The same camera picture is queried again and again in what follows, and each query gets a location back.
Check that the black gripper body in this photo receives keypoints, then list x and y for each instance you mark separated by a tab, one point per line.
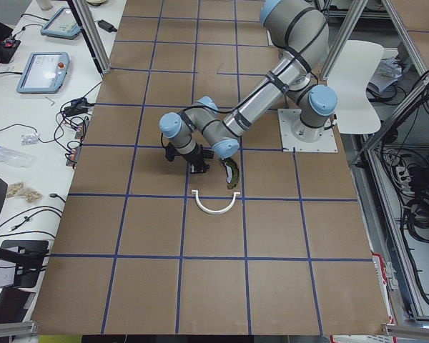
196	155

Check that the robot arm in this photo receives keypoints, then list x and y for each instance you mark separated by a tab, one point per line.
300	31

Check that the olive brake shoe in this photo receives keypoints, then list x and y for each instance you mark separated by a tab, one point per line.
232	172

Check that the white curved plastic part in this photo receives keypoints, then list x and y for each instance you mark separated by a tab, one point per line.
215	206

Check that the black laptop power adapter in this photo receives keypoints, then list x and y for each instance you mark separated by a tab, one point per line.
105	25

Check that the lower blue teach pendant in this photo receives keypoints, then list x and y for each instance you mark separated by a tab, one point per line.
44	73

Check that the blue teach pendant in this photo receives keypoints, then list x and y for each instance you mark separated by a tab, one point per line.
44	73
61	25

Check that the white plastic chair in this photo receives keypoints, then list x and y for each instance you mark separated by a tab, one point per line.
349	79

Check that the upper blue teach pendant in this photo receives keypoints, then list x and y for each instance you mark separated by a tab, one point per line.
61	25

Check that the clear plastic water bottle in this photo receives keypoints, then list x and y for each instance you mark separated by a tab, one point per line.
14	158

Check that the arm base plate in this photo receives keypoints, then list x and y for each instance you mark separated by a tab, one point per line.
296	137

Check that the aluminium frame post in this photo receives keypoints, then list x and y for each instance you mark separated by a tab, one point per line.
85	21

